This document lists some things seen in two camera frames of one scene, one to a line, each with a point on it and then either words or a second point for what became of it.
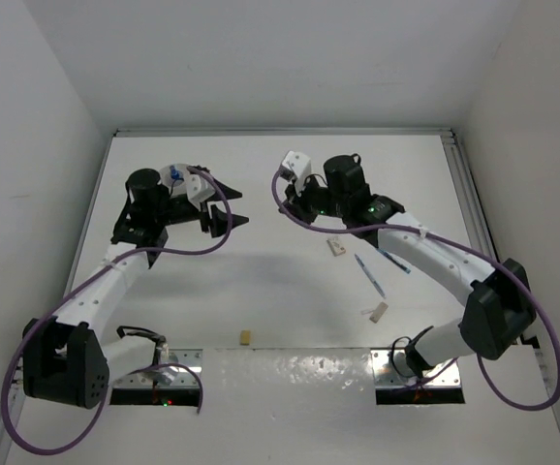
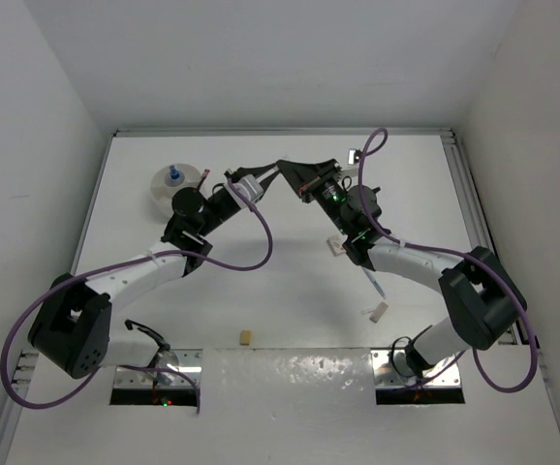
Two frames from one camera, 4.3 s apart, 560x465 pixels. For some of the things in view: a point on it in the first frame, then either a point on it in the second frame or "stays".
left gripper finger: (227, 192) -> (254, 170)
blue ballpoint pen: (371, 277) stays
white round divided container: (176, 187) stays
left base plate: (167, 377) stays
